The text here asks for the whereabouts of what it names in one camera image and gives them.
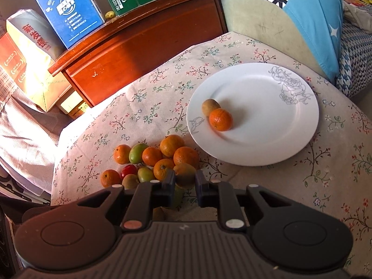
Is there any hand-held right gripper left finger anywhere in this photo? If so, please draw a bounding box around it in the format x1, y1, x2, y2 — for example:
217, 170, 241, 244
77, 169, 176, 233

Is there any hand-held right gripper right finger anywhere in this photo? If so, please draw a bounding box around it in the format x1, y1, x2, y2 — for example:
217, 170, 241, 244
195, 169, 294, 233

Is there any brown kiwi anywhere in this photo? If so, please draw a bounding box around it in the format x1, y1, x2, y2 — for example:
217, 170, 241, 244
122, 174, 140, 189
202, 99, 221, 117
174, 163, 197, 189

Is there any white plate with line drawings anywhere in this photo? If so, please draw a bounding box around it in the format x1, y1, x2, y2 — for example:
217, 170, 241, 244
186, 63, 319, 167

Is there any small red fruit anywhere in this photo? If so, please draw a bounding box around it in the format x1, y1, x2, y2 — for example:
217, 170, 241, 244
120, 164, 138, 180

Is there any small white box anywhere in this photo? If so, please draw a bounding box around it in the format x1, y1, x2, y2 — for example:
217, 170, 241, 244
56, 89, 89, 120

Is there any red-brown wooden cabinet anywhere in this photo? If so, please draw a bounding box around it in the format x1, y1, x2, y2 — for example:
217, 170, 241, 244
48, 0, 228, 107

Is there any plain cardboard box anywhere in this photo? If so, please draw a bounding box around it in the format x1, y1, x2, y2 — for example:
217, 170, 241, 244
25, 58, 73, 112

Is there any pink checked cloth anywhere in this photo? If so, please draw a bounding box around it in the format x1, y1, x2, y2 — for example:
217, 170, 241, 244
0, 64, 73, 192

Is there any pale green cushion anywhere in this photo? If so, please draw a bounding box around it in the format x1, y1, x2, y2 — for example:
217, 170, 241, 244
219, 0, 339, 83

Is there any blue cardboard box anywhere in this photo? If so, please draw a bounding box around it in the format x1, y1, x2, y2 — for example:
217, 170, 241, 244
32, 0, 105, 49

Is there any orange printed box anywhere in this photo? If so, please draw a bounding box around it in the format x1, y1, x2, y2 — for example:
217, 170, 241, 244
0, 32, 28, 93

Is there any blue houndstooth cloth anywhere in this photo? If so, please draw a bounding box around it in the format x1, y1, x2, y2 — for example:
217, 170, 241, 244
334, 0, 372, 99

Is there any white sack with red print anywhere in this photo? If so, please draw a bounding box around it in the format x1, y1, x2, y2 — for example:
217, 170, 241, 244
6, 9, 66, 64

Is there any blue printed quilt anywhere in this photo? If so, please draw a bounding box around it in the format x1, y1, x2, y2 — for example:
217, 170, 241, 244
200, 0, 345, 83

